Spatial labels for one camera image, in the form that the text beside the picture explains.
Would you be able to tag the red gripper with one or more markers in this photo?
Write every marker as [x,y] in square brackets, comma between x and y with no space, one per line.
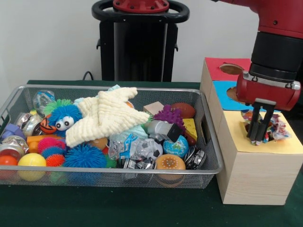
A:
[267,94]

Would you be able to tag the multicoloured knotted cloth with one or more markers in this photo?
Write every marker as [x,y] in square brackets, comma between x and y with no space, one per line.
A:
[280,128]

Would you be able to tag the light blue muslin cloth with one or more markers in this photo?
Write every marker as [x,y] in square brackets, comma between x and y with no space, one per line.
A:
[137,131]

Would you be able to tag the cream muslin cloth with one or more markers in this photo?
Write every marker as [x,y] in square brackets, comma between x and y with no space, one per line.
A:
[106,118]

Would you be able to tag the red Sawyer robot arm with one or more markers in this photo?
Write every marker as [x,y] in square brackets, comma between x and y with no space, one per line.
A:
[279,35]

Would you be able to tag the wooden box with three holes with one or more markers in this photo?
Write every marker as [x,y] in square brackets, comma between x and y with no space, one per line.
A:
[255,179]

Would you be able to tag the shallow metal mesh bin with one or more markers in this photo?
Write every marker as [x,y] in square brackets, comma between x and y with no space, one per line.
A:
[142,170]

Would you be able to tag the yellow cheese toy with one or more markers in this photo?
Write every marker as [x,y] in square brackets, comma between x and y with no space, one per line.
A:
[190,128]

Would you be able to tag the brown toy football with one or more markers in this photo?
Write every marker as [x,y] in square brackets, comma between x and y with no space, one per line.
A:
[184,110]

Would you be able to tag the blue globe ball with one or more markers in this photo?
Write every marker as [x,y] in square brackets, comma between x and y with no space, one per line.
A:
[175,146]

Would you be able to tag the purple spiky ball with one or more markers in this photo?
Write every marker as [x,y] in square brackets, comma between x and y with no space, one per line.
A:
[169,116]

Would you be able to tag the toy burger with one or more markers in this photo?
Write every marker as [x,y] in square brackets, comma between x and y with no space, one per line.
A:
[171,162]

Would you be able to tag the dark green table cloth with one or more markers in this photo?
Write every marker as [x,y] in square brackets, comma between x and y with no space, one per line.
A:
[142,208]

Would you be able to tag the large blue spiky ball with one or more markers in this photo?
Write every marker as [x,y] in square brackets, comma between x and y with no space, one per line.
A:
[85,157]

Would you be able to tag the yellow smooth ball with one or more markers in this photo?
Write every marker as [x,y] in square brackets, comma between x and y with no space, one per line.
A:
[32,162]

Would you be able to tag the orange smooth ball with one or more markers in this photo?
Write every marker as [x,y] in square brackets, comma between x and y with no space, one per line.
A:
[8,162]

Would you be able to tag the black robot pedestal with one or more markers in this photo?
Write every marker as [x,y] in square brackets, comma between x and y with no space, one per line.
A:
[139,47]

